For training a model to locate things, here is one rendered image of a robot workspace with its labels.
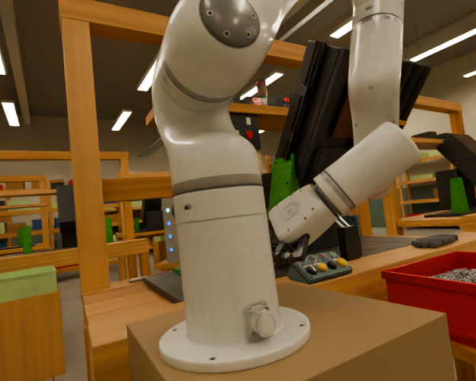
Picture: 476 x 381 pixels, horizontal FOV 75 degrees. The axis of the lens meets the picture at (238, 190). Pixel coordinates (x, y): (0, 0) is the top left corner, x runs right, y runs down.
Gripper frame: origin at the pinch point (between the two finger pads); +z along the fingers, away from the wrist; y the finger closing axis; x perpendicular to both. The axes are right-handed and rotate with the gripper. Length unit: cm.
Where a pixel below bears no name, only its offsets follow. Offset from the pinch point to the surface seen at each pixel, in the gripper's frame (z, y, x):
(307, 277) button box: 0.6, -9.7, 22.4
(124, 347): 26.5, 8.7, -7.5
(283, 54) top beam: -43, -123, 2
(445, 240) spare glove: -36, -33, 69
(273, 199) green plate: 0, -49, 22
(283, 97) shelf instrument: -28, -98, 12
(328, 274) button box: -3.3, -11.2, 26.9
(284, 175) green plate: -8, -50, 18
